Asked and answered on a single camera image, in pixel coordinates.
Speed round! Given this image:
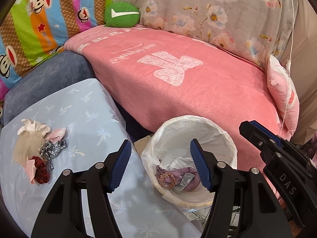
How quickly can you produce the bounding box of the purple cloth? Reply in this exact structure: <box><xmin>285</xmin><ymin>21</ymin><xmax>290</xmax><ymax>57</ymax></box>
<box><xmin>156</xmin><ymin>166</ymin><xmax>201</xmax><ymax>194</ymax></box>

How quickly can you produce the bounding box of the white cloth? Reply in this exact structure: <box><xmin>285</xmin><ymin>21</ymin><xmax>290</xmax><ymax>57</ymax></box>
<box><xmin>167</xmin><ymin>157</ymin><xmax>196</xmax><ymax>171</ymax></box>

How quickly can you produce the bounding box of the beige mesh tulle cloth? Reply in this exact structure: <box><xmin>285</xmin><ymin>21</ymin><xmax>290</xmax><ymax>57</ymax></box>
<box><xmin>12</xmin><ymin>131</ymin><xmax>45</xmax><ymax>166</ymax></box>

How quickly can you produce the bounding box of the white fluffy plush scrap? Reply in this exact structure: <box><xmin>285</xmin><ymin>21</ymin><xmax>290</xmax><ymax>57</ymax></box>
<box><xmin>17</xmin><ymin>119</ymin><xmax>52</xmax><ymax>136</ymax></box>

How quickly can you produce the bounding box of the white lined trash bin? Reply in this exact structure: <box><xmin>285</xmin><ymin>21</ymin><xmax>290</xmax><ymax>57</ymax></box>
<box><xmin>141</xmin><ymin>115</ymin><xmax>238</xmax><ymax>212</ymax></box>

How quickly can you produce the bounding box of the dark red fuzzy cloth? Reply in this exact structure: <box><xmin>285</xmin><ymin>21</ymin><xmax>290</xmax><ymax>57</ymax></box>
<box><xmin>32</xmin><ymin>156</ymin><xmax>50</xmax><ymax>184</ymax></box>

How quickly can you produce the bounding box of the pink white small pillow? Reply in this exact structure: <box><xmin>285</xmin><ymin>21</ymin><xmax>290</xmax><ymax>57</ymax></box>
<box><xmin>266</xmin><ymin>55</ymin><xmax>300</xmax><ymax>136</ymax></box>

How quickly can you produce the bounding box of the black white patterned cloth strip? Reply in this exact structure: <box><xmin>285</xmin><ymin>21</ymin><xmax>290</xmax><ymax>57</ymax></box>
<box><xmin>40</xmin><ymin>140</ymin><xmax>67</xmax><ymax>170</ymax></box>

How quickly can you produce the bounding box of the pink striped cloth scrap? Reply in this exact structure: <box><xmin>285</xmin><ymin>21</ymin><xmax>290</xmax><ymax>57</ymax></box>
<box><xmin>24</xmin><ymin>128</ymin><xmax>67</xmax><ymax>184</ymax></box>

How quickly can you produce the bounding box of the brown patterned cloth scrap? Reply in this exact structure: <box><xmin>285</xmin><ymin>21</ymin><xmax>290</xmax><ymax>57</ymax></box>
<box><xmin>156</xmin><ymin>169</ymin><xmax>177</xmax><ymax>190</ymax></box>

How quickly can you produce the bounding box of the grey floral bedsheet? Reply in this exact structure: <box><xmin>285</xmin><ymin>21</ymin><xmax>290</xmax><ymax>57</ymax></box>
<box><xmin>115</xmin><ymin>0</ymin><xmax>299</xmax><ymax>69</ymax></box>

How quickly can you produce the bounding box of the pink bow print blanket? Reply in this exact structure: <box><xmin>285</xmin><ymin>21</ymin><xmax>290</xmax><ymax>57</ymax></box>
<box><xmin>63</xmin><ymin>24</ymin><xmax>293</xmax><ymax>194</ymax></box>

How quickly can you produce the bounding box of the blue-grey velvet pillow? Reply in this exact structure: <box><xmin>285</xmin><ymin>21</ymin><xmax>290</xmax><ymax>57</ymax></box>
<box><xmin>1</xmin><ymin>51</ymin><xmax>95</xmax><ymax>126</ymax></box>

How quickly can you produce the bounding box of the green round plush cushion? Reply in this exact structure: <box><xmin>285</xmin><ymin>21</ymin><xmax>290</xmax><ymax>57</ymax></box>
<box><xmin>104</xmin><ymin>2</ymin><xmax>140</xmax><ymax>28</ymax></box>

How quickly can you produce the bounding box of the colourful monkey print pillow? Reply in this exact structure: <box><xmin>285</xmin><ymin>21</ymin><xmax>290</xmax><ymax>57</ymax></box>
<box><xmin>1</xmin><ymin>0</ymin><xmax>112</xmax><ymax>99</ymax></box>

